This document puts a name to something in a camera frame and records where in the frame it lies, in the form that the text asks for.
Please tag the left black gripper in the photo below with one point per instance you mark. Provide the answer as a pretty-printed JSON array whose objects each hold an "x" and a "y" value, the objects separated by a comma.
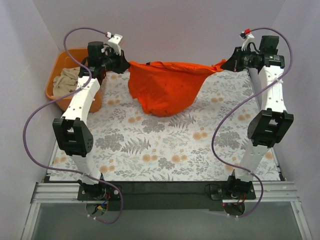
[{"x": 119, "y": 63}]

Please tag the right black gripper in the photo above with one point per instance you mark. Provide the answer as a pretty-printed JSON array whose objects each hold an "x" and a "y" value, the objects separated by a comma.
[{"x": 236, "y": 60}]

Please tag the orange t shirt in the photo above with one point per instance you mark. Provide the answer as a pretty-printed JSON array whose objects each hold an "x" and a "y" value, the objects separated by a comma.
[{"x": 164, "y": 89}]

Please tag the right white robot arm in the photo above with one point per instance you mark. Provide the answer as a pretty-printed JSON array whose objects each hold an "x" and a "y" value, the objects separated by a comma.
[{"x": 273, "y": 121}]

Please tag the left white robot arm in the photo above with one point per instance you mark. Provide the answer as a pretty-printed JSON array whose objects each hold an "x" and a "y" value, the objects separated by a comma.
[{"x": 71, "y": 131}]

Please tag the beige t shirt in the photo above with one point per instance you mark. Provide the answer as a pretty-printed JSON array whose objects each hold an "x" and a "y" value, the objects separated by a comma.
[{"x": 66, "y": 82}]

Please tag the floral table mat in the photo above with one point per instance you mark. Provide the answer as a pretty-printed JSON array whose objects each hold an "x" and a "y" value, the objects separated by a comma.
[{"x": 201, "y": 143}]

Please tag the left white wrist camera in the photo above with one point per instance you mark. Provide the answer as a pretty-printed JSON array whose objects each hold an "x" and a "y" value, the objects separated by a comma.
[{"x": 115, "y": 41}]

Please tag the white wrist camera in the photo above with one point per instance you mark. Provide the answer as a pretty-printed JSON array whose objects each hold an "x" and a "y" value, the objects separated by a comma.
[
  {"x": 115, "y": 41},
  {"x": 247, "y": 38}
]

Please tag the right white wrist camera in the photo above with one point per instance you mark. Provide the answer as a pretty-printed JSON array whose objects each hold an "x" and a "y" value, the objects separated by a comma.
[{"x": 247, "y": 38}]

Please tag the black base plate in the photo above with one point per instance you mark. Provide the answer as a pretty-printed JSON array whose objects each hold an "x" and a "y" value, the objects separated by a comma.
[{"x": 115, "y": 198}]

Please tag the aluminium frame rail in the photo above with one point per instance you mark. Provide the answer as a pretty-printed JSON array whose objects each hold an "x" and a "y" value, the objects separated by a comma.
[{"x": 271, "y": 191}]

